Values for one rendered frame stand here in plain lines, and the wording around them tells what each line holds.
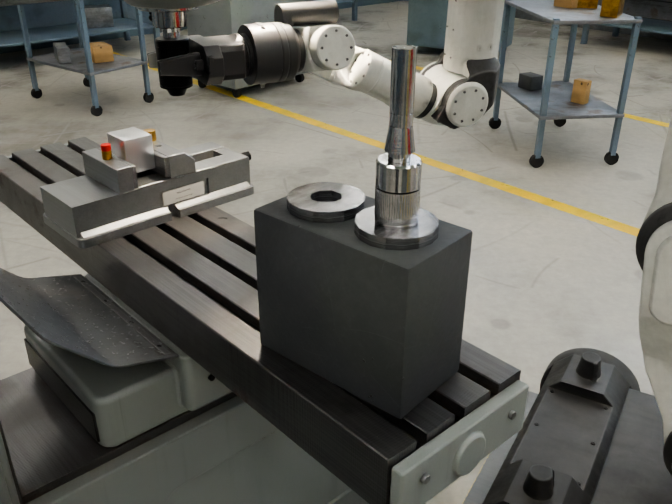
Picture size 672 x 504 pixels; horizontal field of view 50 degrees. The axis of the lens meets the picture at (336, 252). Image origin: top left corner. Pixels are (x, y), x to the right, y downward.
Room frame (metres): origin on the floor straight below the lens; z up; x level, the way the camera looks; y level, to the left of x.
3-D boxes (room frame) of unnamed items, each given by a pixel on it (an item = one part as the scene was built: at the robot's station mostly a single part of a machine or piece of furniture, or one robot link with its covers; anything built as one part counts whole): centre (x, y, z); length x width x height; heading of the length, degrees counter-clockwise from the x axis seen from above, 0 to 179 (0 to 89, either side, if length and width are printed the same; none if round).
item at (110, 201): (1.18, 0.33, 0.99); 0.35 x 0.15 x 0.11; 133
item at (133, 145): (1.16, 0.35, 1.05); 0.06 x 0.05 x 0.06; 43
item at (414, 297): (0.72, -0.03, 1.04); 0.22 x 0.12 x 0.20; 49
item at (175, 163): (1.20, 0.31, 1.03); 0.12 x 0.06 x 0.04; 43
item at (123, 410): (1.03, 0.23, 0.80); 0.50 x 0.35 x 0.12; 132
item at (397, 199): (0.69, -0.06, 1.17); 0.05 x 0.05 x 0.06
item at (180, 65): (1.00, 0.22, 1.23); 0.06 x 0.02 x 0.03; 117
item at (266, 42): (1.07, 0.15, 1.23); 0.13 x 0.12 x 0.10; 27
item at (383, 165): (0.69, -0.06, 1.20); 0.05 x 0.05 x 0.01
